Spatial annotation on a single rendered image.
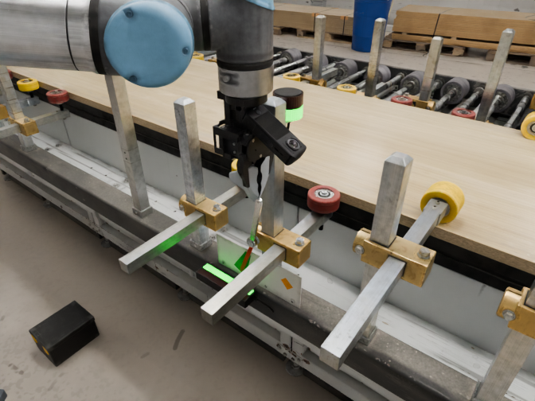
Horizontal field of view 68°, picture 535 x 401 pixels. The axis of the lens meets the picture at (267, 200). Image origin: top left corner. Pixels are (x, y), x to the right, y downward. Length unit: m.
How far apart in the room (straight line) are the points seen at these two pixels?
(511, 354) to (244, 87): 0.60
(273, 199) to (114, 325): 1.28
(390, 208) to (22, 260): 2.10
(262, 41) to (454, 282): 0.68
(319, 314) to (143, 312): 1.15
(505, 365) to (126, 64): 0.73
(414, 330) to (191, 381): 0.94
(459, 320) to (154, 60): 0.88
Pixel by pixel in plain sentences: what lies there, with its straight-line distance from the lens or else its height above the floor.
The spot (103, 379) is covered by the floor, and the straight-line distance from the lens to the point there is 1.79.
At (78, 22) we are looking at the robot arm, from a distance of 0.49.
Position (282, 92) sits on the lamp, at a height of 1.18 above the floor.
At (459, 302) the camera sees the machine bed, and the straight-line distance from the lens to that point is 1.04.
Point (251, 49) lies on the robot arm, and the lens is 0.62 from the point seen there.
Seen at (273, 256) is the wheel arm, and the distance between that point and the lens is 0.85.
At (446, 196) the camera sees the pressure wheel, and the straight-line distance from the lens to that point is 0.91.
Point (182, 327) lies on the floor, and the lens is 1.86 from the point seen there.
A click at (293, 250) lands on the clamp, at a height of 0.87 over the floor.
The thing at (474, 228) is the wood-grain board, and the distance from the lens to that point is 0.97.
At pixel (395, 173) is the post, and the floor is 1.12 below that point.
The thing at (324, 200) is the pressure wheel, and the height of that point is 0.91.
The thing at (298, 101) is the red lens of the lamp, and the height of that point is 1.17.
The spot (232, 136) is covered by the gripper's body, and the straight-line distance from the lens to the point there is 0.68.
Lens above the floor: 1.42
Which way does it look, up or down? 34 degrees down
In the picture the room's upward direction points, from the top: straight up
